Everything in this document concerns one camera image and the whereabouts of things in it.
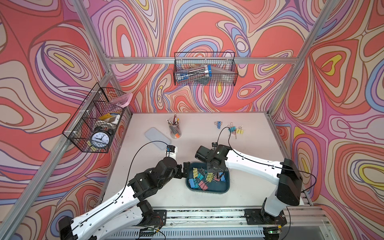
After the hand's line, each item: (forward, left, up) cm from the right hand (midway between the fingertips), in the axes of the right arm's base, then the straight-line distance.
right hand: (217, 170), depth 79 cm
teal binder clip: (+35, -16, -7) cm, 39 cm away
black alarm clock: (+8, +55, +22) cm, 59 cm away
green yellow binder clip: (-1, +4, -7) cm, 8 cm away
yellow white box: (+20, +52, +23) cm, 60 cm away
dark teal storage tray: (-1, +10, -9) cm, 14 cm away
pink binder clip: (-5, +8, -8) cm, 12 cm away
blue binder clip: (+39, -7, -8) cm, 40 cm away
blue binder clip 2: (-3, +14, -7) cm, 16 cm away
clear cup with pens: (+29, +24, +3) cm, 38 cm away
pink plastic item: (+29, +49, +26) cm, 63 cm away
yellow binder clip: (+33, -22, -9) cm, 41 cm away
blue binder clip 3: (-1, -4, -7) cm, 8 cm away
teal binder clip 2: (0, +9, -8) cm, 12 cm away
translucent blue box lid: (+31, +40, -7) cm, 51 cm away
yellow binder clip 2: (+1, +12, -5) cm, 13 cm away
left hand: (0, +17, +9) cm, 19 cm away
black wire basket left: (+15, +63, +21) cm, 68 cm away
